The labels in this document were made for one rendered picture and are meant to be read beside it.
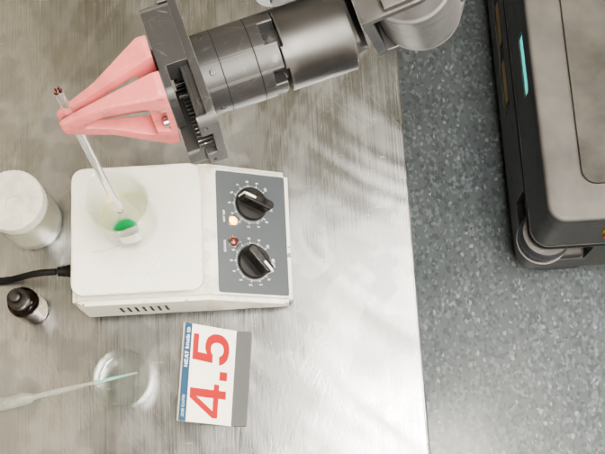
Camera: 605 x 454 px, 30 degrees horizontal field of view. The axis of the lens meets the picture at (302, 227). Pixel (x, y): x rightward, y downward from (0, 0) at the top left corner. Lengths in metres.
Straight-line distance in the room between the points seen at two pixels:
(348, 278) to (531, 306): 0.82
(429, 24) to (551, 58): 0.88
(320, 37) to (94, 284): 0.38
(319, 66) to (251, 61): 0.05
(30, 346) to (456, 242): 0.94
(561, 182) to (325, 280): 0.55
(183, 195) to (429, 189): 0.93
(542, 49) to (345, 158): 0.56
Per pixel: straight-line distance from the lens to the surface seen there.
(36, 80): 1.20
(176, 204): 1.03
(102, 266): 1.03
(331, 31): 0.75
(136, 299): 1.04
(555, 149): 1.57
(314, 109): 1.15
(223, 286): 1.04
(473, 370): 1.85
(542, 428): 1.86
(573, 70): 1.61
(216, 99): 0.75
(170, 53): 0.75
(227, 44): 0.75
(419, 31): 0.76
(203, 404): 1.06
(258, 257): 1.04
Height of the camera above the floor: 1.82
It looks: 75 degrees down
